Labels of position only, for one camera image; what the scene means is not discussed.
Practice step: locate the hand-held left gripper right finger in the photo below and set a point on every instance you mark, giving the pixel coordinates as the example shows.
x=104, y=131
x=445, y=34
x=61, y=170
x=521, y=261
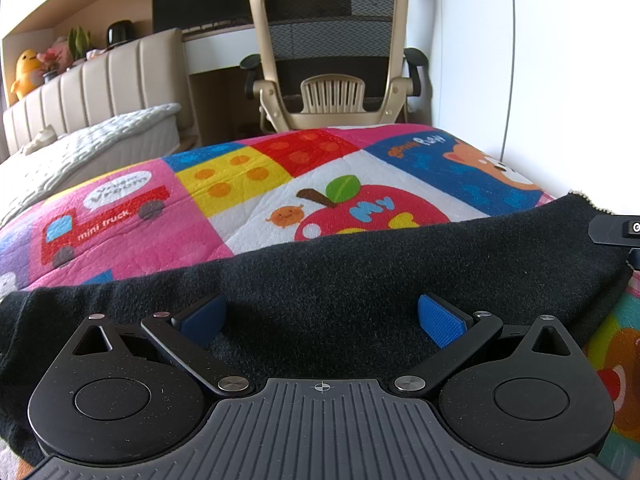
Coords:
x=442, y=322

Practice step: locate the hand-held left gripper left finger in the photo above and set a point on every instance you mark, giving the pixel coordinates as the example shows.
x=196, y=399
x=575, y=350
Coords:
x=202, y=320

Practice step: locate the black knit garment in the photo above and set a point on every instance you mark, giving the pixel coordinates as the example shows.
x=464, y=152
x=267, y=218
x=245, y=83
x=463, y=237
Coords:
x=350, y=270

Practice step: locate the colourful printed blanket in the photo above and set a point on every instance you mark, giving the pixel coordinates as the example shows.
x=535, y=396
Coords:
x=350, y=175

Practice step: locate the small beige cloth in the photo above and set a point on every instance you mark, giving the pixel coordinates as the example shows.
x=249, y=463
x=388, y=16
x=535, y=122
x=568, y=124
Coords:
x=40, y=141

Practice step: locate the bed with white quilt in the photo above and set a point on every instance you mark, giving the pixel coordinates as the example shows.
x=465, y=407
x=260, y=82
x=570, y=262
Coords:
x=125, y=75

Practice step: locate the white desk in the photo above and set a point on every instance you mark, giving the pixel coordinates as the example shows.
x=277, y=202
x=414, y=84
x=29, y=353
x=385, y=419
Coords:
x=220, y=45

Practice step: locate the black round speaker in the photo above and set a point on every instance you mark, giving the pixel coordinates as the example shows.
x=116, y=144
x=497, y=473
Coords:
x=119, y=34

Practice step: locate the green potted plant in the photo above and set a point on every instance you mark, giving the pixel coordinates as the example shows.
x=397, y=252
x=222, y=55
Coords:
x=80, y=45

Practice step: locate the pink flower decoration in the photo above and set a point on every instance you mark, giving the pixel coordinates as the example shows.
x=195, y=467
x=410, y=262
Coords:
x=55, y=57

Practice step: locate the yellow plush toy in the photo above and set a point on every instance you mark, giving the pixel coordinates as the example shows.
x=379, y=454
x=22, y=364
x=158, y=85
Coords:
x=27, y=72

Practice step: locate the beige mesh office chair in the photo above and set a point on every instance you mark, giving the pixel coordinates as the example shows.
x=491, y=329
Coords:
x=325, y=35

